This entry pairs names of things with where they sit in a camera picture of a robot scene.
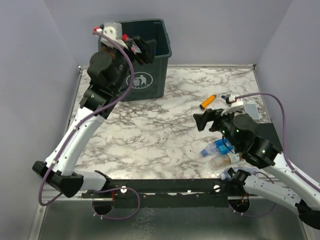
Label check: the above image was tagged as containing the black flat box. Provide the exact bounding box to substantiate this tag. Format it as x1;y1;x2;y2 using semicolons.
258;122;283;152

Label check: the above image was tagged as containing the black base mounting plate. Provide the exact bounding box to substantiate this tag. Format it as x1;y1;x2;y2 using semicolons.
81;177;251;209

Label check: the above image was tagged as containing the small clear blue cap bottle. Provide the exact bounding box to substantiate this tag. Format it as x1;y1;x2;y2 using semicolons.
219;166;258;181

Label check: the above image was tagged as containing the green cap milk tea bottle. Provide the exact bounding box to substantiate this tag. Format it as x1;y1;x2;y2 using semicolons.
211;153;241;169

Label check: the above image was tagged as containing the yellow utility knife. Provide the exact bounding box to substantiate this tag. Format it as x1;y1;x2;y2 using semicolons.
199;94;217;110

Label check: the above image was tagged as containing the grey white power bank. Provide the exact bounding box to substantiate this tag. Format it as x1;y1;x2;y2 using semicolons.
244;103;261;120

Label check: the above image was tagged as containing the red cap water bottle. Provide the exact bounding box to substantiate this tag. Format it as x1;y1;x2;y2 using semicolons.
122;34;142;54

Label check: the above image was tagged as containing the dark green trash bin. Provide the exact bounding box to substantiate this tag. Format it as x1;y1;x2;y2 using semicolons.
98;18;173;103

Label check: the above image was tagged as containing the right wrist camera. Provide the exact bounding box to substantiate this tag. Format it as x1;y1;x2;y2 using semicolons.
221;92;244;116

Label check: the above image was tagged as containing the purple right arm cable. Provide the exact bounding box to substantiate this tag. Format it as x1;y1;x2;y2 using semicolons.
228;92;320;218

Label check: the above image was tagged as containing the light blue label bottle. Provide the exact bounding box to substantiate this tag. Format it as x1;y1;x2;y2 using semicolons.
200;138;235;157

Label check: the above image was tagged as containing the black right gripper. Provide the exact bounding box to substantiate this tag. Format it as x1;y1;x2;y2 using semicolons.
193;104;241;150

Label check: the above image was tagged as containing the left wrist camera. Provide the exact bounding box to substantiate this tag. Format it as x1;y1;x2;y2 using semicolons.
93;22;128;49

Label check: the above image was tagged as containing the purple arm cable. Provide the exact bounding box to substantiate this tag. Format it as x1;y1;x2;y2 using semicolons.
37;31;141;221
228;92;320;218

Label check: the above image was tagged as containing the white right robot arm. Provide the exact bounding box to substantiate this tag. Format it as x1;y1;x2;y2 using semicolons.
193;109;320;230

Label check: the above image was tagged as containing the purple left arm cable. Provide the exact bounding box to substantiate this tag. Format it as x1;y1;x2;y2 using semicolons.
37;31;141;221

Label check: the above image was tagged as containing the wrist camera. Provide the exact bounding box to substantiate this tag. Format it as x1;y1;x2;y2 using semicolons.
221;92;244;116
93;22;128;49

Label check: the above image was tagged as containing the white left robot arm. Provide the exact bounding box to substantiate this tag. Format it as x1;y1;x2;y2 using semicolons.
32;36;157;198

